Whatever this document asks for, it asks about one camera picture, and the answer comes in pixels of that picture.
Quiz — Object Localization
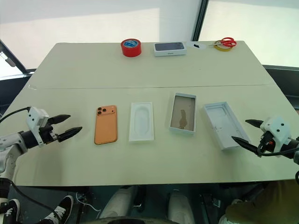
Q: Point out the white phone box base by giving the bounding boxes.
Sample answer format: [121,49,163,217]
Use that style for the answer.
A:
[169,92,197,137]
[202,100,252,151]

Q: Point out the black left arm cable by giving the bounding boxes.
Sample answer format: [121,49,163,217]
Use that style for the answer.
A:
[0,106,32,124]

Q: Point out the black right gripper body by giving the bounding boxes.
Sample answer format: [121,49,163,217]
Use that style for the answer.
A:
[257,132,274,156]

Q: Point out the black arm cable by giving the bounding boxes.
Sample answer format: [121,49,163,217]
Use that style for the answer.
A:
[258,142,299,160]
[0,106,32,124]

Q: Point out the closed dark-print phone box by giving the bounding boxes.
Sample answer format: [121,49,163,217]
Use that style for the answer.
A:
[153,42,188,57]

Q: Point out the dark window frame post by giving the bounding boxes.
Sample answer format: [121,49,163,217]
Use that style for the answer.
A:
[191,0,210,43]

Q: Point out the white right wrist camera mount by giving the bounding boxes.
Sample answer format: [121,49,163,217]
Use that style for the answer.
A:
[260,115,292,158]

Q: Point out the white card with black logo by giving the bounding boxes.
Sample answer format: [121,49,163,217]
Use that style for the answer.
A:
[187,41,206,50]

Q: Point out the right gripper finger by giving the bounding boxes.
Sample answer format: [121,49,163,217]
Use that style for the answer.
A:
[245,119,264,129]
[231,136,260,154]

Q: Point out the black and white sneaker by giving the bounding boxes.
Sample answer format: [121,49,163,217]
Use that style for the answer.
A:
[0,198,21,224]
[40,195,74,224]

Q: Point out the black bracket under table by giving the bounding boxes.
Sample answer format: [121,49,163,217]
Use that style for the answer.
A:
[201,191,222,209]

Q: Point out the black floor cable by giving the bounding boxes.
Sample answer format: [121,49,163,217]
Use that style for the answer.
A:
[8,180,55,212]

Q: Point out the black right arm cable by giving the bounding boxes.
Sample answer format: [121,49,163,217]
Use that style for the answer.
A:
[258,142,299,160]

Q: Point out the white rounded robot leg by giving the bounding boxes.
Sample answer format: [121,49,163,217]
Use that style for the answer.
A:
[100,186,135,220]
[167,189,196,224]

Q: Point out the olive clothed person's leg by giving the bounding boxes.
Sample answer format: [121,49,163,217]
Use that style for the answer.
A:
[224,181,299,224]

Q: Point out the thin white cable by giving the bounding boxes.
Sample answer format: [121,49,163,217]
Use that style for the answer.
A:
[76,193,101,213]

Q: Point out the red-handled scissors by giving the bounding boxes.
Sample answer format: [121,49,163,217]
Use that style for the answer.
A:
[214,37,237,48]

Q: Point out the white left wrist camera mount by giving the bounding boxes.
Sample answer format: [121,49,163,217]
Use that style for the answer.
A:
[26,106,50,148]

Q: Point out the orange smartphone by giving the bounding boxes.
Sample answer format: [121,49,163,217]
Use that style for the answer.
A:
[94,105,118,146]

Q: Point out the dark slanted metal bar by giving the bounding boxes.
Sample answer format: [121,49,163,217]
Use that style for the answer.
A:
[0,39,36,77]

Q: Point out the red tape roll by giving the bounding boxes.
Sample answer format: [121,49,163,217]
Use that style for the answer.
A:
[121,38,142,58]

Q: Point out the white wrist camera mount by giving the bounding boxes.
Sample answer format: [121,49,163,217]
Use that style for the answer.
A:
[260,115,292,158]
[26,106,50,148]

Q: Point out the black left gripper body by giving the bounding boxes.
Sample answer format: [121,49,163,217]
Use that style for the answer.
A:
[39,123,59,144]

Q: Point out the yellow tape roll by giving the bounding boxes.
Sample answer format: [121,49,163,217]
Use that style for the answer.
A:
[214,40,236,51]

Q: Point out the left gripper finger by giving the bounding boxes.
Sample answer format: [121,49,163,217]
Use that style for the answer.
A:
[57,126,83,143]
[48,114,71,125]

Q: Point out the white plastic tray insert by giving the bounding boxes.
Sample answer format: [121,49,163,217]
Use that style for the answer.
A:
[128,102,156,143]

